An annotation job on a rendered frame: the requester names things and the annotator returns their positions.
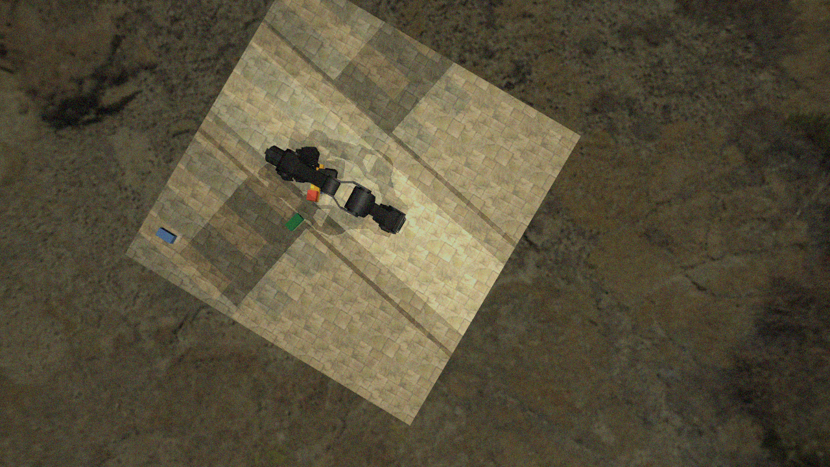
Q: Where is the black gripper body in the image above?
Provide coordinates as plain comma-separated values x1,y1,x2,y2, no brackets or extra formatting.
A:
281,163,338,182

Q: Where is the blue rectangular block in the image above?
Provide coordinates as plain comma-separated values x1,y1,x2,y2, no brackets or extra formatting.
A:
155,228,177,244

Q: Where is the orange bar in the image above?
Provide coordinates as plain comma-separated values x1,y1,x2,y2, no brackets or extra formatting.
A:
306,164,324,202

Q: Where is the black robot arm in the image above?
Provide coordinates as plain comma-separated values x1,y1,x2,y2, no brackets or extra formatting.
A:
265,145,406,234

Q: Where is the green rectangular block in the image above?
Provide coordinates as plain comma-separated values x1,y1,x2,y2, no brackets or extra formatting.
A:
285,213,304,231

